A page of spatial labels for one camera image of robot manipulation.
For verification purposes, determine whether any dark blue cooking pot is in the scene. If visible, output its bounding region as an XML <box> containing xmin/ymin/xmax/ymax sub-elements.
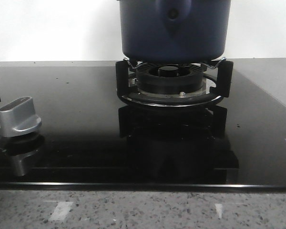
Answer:
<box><xmin>119</xmin><ymin>0</ymin><xmax>231</xmax><ymax>63</ymax></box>

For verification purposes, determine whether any right black pot support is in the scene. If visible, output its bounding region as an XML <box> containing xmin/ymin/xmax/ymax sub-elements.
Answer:
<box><xmin>115</xmin><ymin>58</ymin><xmax>234</xmax><ymax>108</ymax></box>

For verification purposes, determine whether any right gas burner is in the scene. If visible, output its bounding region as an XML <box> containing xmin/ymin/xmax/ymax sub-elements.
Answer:
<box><xmin>136</xmin><ymin>63</ymin><xmax>204</xmax><ymax>94</ymax></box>

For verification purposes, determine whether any black glass gas cooktop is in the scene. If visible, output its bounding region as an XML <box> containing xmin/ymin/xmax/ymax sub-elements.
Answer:
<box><xmin>0</xmin><ymin>59</ymin><xmax>286</xmax><ymax>192</ymax></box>

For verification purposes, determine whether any silver right stove knob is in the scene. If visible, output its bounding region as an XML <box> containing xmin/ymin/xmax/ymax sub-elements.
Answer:
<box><xmin>0</xmin><ymin>96</ymin><xmax>42</xmax><ymax>137</ymax></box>

